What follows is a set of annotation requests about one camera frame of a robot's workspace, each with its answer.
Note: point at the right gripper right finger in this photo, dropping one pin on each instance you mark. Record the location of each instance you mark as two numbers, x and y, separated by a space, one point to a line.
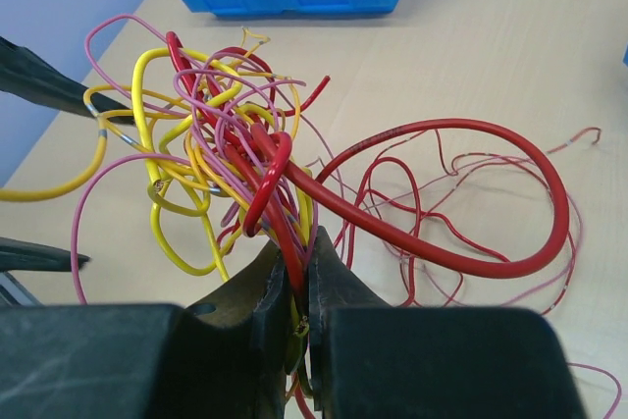
339 338

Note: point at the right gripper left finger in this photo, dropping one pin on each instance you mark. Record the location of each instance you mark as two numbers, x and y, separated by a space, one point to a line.
234 342

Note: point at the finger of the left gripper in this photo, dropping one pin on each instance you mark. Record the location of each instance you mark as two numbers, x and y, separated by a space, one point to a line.
17 255
26 75

